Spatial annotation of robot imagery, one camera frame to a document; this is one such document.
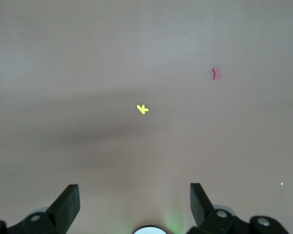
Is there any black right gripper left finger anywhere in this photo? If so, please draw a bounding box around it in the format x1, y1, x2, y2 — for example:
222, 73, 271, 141
0, 183, 81, 234

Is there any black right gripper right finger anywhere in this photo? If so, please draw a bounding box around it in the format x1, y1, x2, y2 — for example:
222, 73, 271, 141
187, 182, 291, 234

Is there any yellow foam letter K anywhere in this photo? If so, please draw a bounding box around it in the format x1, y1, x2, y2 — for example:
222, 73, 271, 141
136, 104, 150, 116

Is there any red foam letter I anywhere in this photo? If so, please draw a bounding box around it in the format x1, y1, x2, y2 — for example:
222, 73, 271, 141
211, 67, 222, 81

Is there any brown table cover sheet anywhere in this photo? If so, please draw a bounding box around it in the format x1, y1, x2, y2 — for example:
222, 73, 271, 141
0, 0, 293, 234

